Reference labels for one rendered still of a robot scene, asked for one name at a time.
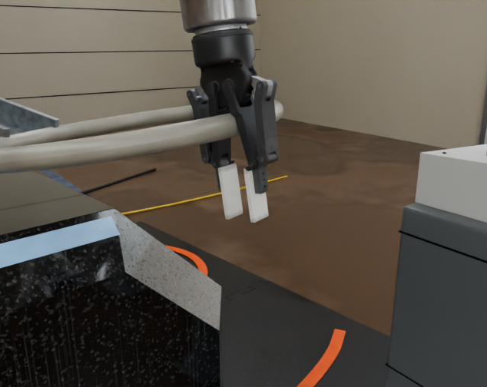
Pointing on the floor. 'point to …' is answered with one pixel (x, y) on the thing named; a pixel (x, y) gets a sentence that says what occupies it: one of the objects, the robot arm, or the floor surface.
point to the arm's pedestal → (446, 302)
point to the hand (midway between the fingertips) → (243, 193)
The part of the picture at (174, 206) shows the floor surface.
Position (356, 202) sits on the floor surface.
